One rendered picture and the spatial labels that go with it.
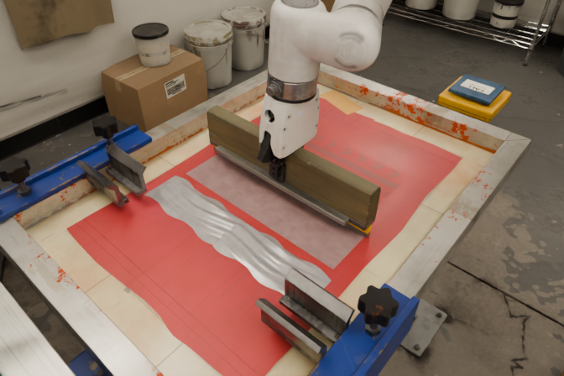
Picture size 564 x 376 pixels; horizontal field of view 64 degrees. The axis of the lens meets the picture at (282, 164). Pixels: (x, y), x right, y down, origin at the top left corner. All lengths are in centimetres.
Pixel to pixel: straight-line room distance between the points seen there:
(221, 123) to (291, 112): 20
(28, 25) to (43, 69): 27
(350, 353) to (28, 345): 35
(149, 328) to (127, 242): 17
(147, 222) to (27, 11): 192
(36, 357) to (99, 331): 9
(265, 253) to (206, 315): 13
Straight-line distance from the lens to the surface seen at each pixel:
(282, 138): 68
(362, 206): 69
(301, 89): 65
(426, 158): 93
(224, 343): 63
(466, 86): 117
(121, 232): 78
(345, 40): 58
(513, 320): 196
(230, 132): 82
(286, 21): 60
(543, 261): 222
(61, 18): 268
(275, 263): 69
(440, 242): 71
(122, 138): 90
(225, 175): 85
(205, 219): 76
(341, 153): 90
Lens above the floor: 149
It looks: 39 degrees down
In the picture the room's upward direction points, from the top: straight up
